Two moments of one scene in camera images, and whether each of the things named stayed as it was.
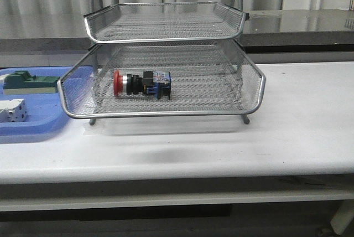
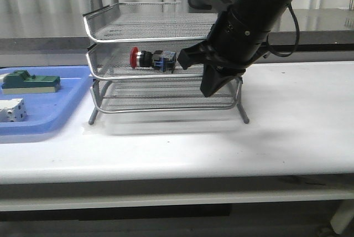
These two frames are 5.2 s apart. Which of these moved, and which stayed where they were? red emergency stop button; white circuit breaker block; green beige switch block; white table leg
Moved: red emergency stop button
Stayed: white circuit breaker block; green beige switch block; white table leg
